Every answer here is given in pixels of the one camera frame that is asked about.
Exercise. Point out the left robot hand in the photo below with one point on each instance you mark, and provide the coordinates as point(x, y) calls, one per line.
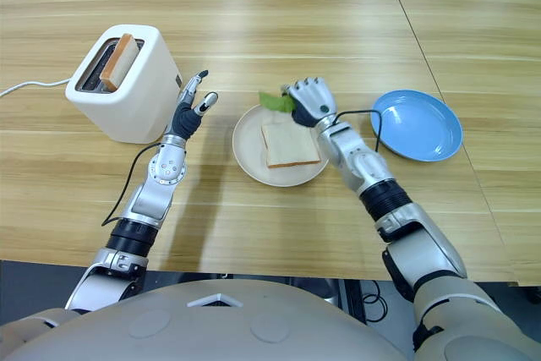
point(184, 119)

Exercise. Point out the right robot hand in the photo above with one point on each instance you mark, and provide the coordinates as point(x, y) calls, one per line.
point(315, 96)

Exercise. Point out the green lettuce leaf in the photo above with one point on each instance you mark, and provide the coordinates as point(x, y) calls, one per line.
point(277, 102)

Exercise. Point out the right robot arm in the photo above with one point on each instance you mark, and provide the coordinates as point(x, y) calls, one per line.
point(406, 247)

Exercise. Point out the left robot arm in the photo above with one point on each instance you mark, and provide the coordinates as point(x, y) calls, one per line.
point(143, 204)

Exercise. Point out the bread slice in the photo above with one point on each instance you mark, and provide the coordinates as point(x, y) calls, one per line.
point(289, 145)
point(120, 61)

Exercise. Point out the cream toaster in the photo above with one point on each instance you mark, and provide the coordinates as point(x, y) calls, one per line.
point(127, 90)

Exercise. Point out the cream plate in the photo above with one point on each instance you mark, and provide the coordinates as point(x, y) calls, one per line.
point(253, 154)

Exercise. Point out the blue plate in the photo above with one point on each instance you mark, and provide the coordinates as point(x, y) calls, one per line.
point(422, 128)

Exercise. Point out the robot body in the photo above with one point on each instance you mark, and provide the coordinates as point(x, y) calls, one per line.
point(203, 323)

